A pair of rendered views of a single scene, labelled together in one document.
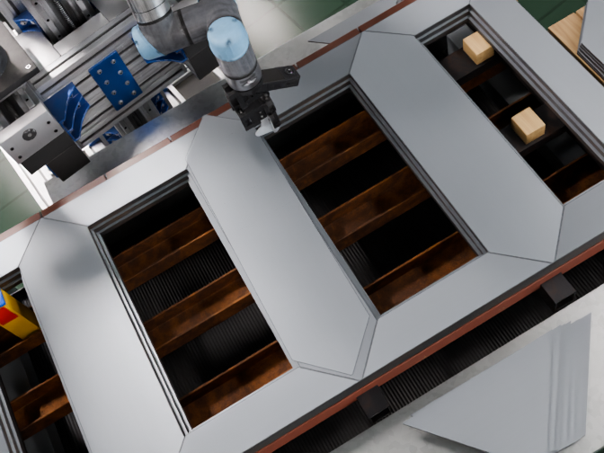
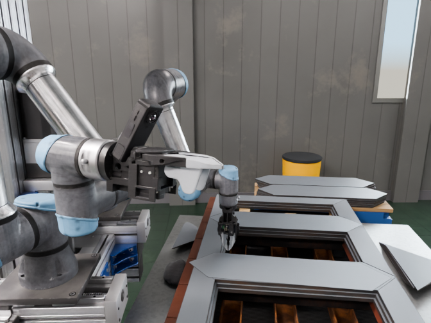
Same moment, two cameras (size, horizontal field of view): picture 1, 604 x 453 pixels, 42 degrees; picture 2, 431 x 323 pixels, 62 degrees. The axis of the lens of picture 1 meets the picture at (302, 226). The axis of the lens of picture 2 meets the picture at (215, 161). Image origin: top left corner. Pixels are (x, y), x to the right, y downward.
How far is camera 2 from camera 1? 1.71 m
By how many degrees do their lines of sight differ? 70
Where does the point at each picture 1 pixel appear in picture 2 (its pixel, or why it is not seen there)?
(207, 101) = (148, 293)
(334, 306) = (347, 268)
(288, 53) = (163, 260)
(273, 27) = not seen: outside the picture
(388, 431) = (417, 304)
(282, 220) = (283, 265)
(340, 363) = (382, 278)
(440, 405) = (412, 277)
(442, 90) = (261, 215)
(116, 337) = not seen: outside the picture
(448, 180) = (305, 227)
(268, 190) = (261, 262)
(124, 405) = not seen: outside the picture
